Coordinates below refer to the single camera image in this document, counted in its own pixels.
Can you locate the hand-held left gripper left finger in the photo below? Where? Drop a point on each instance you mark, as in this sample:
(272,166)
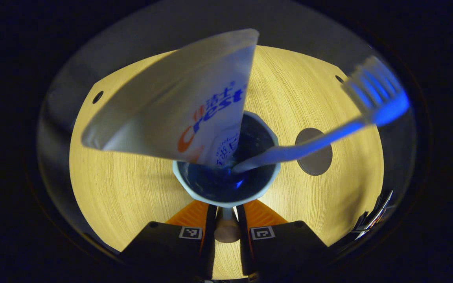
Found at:
(209,243)

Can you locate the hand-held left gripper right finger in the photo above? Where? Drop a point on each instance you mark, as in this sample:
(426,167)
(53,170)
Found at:
(244,243)

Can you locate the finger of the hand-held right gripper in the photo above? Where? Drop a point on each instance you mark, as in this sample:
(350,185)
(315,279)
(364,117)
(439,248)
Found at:
(362,223)

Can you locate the dark brown round coaster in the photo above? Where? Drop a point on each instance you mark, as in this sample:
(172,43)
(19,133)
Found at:
(317,165)

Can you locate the white toothbrush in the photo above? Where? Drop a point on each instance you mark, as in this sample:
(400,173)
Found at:
(297,149)

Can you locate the white toothpaste tube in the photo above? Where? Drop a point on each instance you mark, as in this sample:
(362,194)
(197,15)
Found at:
(163,102)

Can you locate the wooden desktop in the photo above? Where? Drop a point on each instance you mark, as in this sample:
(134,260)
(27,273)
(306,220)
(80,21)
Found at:
(132,196)

